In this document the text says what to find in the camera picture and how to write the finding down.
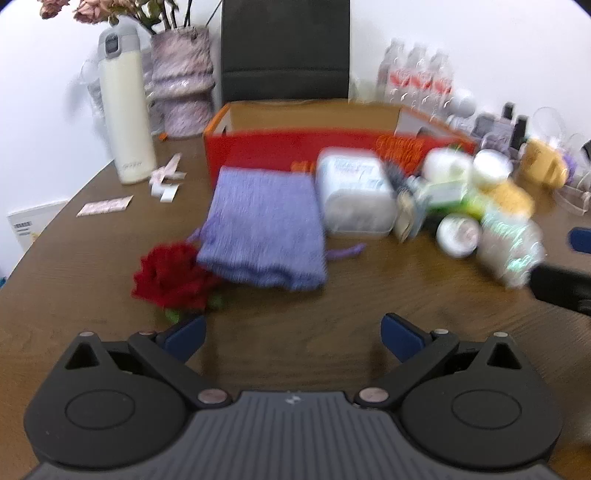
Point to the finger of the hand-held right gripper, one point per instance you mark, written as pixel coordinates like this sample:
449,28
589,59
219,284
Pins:
579,240
561,286

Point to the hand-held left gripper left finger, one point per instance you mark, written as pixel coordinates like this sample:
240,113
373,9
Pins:
187,337

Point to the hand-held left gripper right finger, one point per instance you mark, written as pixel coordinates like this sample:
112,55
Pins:
401,337

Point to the iridescent crinkled bag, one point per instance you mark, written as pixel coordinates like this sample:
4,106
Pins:
512,249

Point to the red fabric rose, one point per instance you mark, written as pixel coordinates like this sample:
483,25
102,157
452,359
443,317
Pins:
171,277

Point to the yellow plush toy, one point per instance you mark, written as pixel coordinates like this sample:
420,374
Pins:
510,198

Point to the round white tin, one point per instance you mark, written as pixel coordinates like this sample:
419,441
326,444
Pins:
457,235

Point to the green tissue pack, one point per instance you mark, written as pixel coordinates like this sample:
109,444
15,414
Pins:
455,196

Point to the purple knitted pouch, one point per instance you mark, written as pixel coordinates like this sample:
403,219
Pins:
263,226

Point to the white wet wipes pack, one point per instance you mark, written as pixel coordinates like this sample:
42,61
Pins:
355,198

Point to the white fluffy plush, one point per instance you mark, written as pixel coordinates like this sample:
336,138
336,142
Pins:
445,166

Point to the cardboard box with orange rim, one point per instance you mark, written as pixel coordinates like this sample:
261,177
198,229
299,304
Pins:
268,147

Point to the brown wooden desktop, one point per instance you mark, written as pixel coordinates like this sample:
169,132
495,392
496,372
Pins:
323,300

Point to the yellow mug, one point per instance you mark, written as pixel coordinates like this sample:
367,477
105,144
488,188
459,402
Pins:
545,161

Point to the black lipstick tube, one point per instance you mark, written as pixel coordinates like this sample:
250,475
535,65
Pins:
508,111
520,131

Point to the small printed tin box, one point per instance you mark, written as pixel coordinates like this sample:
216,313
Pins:
491,131

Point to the pink sachet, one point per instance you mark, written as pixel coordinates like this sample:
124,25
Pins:
105,206

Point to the white paper scraps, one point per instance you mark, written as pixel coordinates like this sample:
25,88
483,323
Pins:
166,180

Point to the white robot speaker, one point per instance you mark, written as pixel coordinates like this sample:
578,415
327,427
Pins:
463,106

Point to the white printed box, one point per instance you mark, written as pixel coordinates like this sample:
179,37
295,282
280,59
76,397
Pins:
34,226

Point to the clear water bottle red label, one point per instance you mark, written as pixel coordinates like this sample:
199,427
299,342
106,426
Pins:
418,78
441,83
391,74

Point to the white thermos bottle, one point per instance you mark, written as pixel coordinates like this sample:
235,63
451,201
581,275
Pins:
127,115

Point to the pink textured vase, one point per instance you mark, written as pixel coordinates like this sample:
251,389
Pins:
182,92

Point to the black paper bag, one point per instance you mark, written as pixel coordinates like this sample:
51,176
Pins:
286,46

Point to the dried pink flowers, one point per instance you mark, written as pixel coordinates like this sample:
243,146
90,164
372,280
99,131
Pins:
87,11

